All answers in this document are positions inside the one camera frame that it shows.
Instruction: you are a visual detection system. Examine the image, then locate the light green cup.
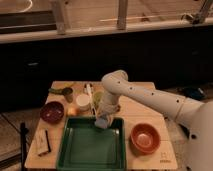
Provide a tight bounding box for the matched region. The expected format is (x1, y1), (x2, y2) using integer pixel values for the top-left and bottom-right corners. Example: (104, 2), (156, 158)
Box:
(93, 91), (103, 108)

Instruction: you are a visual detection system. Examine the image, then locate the blue grey sponge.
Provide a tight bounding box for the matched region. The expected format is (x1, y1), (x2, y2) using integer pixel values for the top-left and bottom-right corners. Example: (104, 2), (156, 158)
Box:
(95, 116), (113, 129)

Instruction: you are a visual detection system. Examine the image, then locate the orange bowl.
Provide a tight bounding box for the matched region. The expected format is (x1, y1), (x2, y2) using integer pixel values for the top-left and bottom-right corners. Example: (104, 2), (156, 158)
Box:
(130, 123), (161, 155)

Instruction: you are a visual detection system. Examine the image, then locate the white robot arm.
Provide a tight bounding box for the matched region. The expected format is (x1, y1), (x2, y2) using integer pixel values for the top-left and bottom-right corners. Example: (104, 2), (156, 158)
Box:
(95, 70), (213, 171)

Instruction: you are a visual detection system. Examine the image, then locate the green plastic tray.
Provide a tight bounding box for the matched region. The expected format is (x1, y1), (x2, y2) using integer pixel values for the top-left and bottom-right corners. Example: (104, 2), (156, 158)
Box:
(56, 117), (127, 171)

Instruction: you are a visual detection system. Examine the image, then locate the black stand left of table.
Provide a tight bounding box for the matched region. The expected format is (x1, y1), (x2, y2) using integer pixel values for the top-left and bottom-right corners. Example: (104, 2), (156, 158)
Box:
(20, 122), (28, 171)

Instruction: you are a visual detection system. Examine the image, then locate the blue object on floor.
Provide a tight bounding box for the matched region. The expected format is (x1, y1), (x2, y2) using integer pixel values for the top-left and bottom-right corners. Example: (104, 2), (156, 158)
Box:
(182, 87), (205, 100)

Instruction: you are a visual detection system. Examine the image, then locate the white cup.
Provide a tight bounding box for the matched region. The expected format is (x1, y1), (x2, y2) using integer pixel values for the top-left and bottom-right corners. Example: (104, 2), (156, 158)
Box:
(76, 94), (90, 111)

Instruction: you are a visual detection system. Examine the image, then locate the small orange fruit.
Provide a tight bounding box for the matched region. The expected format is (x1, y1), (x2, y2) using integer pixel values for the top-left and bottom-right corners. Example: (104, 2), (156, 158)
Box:
(67, 107), (79, 116)

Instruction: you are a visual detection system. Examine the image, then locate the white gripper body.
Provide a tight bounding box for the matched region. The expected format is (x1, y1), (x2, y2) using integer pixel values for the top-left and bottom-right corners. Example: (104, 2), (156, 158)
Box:
(97, 106), (115, 123)

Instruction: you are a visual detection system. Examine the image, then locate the green vegetable toy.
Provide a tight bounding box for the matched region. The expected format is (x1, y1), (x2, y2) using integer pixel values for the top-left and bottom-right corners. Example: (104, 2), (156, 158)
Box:
(48, 88), (62, 95)

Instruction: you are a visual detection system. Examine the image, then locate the white handled utensil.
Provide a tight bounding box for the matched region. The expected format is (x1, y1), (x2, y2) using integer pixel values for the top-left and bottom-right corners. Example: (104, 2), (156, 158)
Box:
(86, 84), (96, 115)

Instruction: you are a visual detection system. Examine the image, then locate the dark red bowl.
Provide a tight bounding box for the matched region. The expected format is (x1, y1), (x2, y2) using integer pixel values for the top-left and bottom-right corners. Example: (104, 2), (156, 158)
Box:
(40, 101), (64, 124)

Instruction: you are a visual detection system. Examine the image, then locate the wooden block with black brush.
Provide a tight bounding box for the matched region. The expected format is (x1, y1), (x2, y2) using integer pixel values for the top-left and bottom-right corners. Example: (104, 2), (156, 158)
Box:
(35, 129), (51, 156)

